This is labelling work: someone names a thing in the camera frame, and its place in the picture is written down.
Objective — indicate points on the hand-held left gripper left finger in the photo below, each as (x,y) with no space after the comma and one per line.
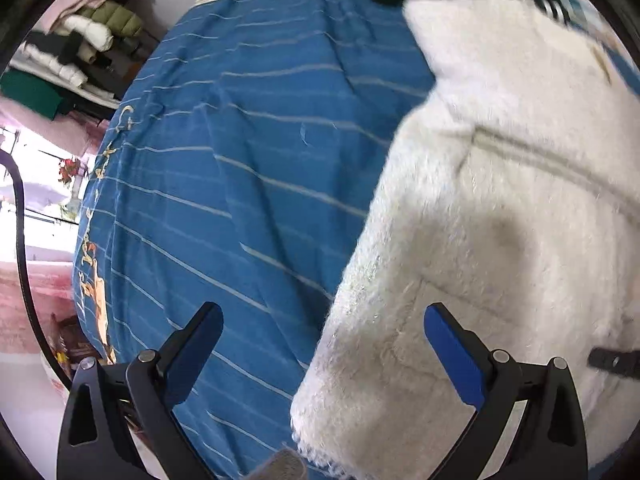
(194,352)

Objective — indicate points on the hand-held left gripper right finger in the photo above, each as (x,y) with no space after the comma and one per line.
(452,355)

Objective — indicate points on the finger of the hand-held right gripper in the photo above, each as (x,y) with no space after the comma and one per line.
(614,360)

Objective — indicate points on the white fluffy jacket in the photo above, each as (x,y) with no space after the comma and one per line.
(500,220)

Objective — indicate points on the blue striped bed sheet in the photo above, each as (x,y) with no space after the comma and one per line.
(240,170)

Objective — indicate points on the red flowers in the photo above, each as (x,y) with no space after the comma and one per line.
(68,169)

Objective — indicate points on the green folded cloth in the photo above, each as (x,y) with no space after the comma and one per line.
(32,95)

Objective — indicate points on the white puffer jacket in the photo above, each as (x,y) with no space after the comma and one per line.
(87,32)

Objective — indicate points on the olive green puffer jacket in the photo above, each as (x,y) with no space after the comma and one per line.
(112,17)

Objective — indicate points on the black white-striped garment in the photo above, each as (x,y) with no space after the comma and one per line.
(552,8)

